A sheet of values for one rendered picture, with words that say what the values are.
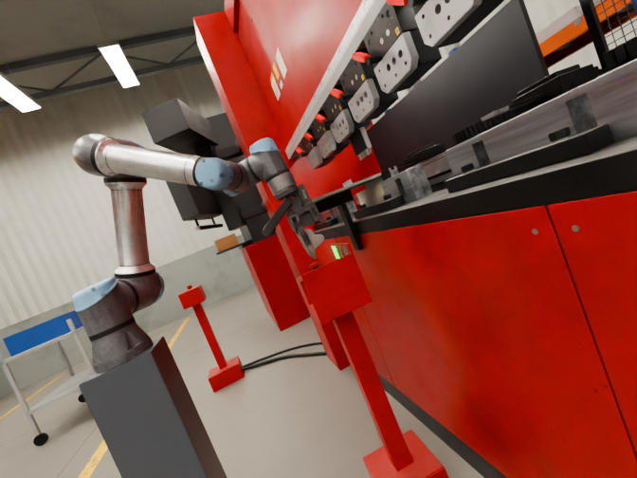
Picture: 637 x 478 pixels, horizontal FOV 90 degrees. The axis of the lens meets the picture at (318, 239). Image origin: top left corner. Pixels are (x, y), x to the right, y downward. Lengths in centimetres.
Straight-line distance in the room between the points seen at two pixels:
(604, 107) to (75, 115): 916
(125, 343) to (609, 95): 113
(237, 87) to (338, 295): 157
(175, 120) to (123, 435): 172
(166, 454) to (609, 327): 102
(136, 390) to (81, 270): 772
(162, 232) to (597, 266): 808
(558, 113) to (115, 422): 118
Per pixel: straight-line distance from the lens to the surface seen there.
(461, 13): 75
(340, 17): 112
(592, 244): 56
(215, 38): 231
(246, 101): 213
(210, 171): 80
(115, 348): 106
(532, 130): 70
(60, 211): 889
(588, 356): 67
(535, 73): 134
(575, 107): 67
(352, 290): 91
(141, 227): 115
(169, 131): 227
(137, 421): 108
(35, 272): 903
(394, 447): 120
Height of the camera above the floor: 94
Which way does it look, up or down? 3 degrees down
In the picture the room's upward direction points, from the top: 22 degrees counter-clockwise
